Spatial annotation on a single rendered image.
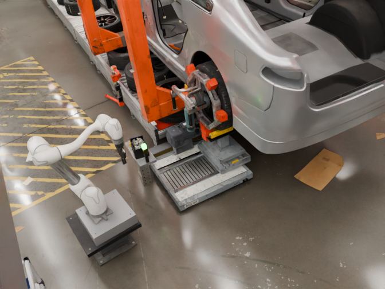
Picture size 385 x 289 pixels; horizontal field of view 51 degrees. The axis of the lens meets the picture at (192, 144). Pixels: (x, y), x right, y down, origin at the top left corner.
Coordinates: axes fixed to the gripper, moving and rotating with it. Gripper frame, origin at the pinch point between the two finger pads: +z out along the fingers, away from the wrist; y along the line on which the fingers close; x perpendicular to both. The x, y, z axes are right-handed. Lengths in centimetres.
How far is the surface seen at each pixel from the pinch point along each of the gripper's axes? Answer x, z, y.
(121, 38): 152, 13, -232
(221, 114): 87, -13, 29
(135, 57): 64, -50, -56
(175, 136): 76, 37, -31
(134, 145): 28.9, 19.5, -30.8
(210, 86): 88, -36, 18
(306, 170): 158, 75, 76
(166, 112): 84, 19, -50
